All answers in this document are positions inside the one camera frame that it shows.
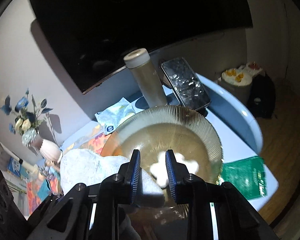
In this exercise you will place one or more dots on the blue tissue pack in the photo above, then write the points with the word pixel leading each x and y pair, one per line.
pixel 113 116

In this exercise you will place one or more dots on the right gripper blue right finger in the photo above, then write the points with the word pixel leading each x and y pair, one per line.
pixel 171 167

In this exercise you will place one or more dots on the black monitor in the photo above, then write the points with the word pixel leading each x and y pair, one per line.
pixel 91 37

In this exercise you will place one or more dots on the white fluffy pad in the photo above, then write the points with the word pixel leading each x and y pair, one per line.
pixel 85 166

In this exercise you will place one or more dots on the white box with red item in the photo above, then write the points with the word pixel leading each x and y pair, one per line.
pixel 253 69

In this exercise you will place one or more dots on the black backpack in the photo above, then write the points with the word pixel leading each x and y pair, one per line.
pixel 262 97

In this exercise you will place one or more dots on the green foil packet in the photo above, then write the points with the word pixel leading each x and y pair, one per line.
pixel 247 175

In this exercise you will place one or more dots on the ribbed pink vase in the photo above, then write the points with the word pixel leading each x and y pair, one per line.
pixel 48 149

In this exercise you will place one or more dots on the blue white artificial flowers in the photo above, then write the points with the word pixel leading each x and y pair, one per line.
pixel 28 116

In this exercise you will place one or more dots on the plate with orange slices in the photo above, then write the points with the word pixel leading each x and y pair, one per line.
pixel 236 77

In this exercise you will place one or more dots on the amber ribbed glass bowl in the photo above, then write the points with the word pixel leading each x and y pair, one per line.
pixel 163 128

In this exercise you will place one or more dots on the white desk lamp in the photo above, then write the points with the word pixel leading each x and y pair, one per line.
pixel 32 169

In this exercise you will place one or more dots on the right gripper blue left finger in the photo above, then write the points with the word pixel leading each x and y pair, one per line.
pixel 134 173

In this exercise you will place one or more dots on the beige thermos bottle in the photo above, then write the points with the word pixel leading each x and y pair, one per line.
pixel 143 70

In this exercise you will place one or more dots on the row of books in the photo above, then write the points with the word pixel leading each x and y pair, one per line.
pixel 16 169

